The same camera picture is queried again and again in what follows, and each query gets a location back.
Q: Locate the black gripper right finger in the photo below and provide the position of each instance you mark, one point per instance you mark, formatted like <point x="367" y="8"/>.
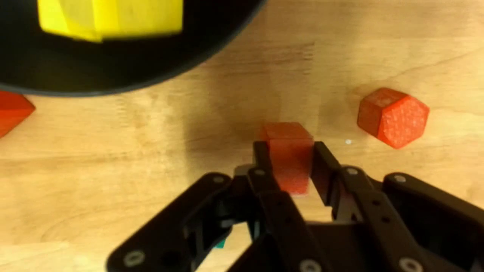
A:
<point x="399" y="224"/>

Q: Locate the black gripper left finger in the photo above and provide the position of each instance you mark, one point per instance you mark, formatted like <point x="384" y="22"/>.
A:
<point x="178" y="238"/>

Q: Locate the large orange-red cube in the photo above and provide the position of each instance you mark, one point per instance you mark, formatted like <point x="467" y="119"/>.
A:
<point x="13" y="109"/>

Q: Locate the black bowl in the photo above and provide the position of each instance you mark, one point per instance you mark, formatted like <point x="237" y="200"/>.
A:
<point x="39" y="64"/>

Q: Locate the yellow cube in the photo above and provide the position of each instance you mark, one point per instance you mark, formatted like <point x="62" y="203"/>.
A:
<point x="96" y="20"/>

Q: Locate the red cube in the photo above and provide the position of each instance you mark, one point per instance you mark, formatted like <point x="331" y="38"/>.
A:
<point x="290" y="149"/>
<point x="393" y="117"/>

